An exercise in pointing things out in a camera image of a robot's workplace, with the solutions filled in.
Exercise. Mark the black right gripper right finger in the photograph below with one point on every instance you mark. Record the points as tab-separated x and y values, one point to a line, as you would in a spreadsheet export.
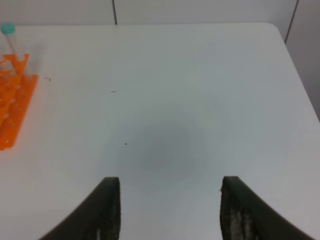
245	216

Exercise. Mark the orange test tube rack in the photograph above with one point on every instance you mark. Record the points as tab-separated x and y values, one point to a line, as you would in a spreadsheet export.
16	93

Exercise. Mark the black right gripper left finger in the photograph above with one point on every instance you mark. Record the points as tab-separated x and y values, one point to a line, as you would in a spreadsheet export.
98	217

